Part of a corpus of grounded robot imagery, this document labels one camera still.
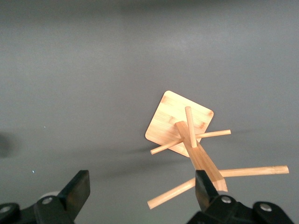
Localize wooden mug rack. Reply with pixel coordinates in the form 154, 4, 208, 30
145, 90, 290, 210

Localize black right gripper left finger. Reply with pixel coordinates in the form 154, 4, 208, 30
0, 169, 91, 224

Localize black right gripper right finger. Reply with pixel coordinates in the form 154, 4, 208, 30
186, 169, 295, 224

